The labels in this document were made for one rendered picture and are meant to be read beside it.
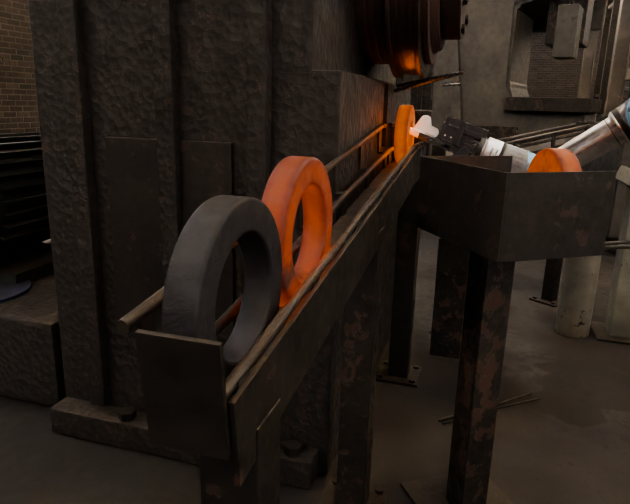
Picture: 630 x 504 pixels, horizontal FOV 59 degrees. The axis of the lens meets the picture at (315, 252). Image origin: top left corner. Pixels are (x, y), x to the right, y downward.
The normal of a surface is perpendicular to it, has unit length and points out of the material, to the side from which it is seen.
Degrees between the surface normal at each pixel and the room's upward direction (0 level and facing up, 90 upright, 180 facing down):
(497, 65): 90
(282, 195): 52
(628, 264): 90
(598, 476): 0
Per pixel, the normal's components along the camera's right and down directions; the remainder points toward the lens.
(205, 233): -0.17, -0.61
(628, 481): 0.02, -0.96
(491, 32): -0.52, 0.21
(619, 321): -0.29, 0.24
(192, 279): -0.26, -0.22
